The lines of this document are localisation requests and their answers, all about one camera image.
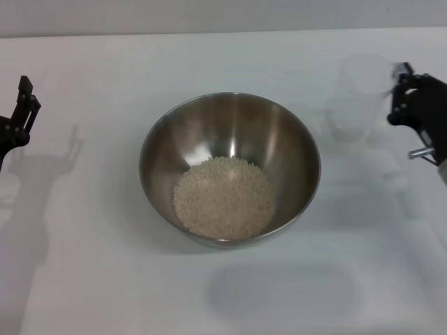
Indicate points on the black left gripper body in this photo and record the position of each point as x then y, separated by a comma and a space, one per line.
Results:
12, 134

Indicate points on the stainless steel mixing bowl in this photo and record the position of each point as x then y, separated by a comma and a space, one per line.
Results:
227, 129

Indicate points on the clear plastic measuring cup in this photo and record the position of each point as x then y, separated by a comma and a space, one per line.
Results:
359, 104

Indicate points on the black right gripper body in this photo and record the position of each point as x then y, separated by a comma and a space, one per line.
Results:
431, 111

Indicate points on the white uncooked rice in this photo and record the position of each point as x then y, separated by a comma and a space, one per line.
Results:
223, 199

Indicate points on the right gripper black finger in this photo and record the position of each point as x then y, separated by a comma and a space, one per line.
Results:
410, 79
398, 108

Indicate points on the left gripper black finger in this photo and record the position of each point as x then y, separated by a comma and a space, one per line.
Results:
25, 104

